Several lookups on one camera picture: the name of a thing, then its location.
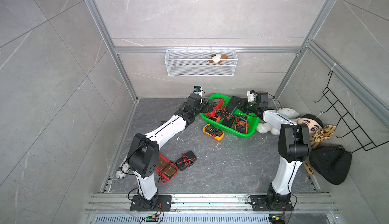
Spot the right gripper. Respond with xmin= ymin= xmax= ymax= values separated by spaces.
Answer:
xmin=233 ymin=99 xmax=258 ymax=115

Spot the red multimeter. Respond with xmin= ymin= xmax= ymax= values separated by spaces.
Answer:
xmin=205 ymin=97 xmax=224 ymax=120

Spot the orange multimeter with leads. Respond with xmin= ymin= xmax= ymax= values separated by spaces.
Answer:
xmin=209 ymin=115 xmax=223 ymax=123

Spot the orange grey Victor multimeter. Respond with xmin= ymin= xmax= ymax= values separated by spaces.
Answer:
xmin=233 ymin=115 xmax=249 ymax=134

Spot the yellow multimeter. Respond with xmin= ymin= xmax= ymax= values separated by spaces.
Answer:
xmin=203 ymin=124 xmax=225 ymax=141

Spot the small black multimeter with leads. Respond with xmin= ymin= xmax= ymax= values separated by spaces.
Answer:
xmin=175 ymin=151 xmax=197 ymax=171

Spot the red multimeter case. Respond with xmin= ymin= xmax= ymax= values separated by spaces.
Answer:
xmin=156 ymin=153 xmax=179 ymax=183

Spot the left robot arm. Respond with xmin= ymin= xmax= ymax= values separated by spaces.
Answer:
xmin=125 ymin=86 xmax=211 ymax=203

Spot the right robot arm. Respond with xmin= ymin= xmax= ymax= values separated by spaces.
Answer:
xmin=237 ymin=90 xmax=312 ymax=211

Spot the green plastic basket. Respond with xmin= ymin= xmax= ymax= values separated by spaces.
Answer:
xmin=200 ymin=107 xmax=259 ymax=138

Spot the white blue plush bear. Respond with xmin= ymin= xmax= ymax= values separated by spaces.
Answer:
xmin=256 ymin=107 xmax=300 ymax=135

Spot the small brown white plush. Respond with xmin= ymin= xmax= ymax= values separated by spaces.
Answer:
xmin=208 ymin=53 xmax=229 ymax=64

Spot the cartoon boy plush doll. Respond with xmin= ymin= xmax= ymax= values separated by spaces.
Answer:
xmin=296 ymin=114 xmax=324 ymax=137

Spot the leopard print cloth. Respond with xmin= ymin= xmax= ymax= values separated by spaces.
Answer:
xmin=304 ymin=125 xmax=337 ymax=175

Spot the black fabric bag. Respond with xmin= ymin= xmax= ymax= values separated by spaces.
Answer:
xmin=309 ymin=146 xmax=353 ymax=185

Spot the white black patterned tool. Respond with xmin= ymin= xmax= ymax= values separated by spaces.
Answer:
xmin=115 ymin=163 xmax=129 ymax=179

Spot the white wire wall basket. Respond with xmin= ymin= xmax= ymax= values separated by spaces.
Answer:
xmin=165 ymin=48 xmax=238 ymax=77

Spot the black wire wall rack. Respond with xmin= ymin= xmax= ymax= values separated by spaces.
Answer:
xmin=313 ymin=71 xmax=389 ymax=153

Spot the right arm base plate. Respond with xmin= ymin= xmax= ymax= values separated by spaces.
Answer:
xmin=247 ymin=194 xmax=294 ymax=212

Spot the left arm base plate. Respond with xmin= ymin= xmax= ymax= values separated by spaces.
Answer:
xmin=130 ymin=194 xmax=172 ymax=212

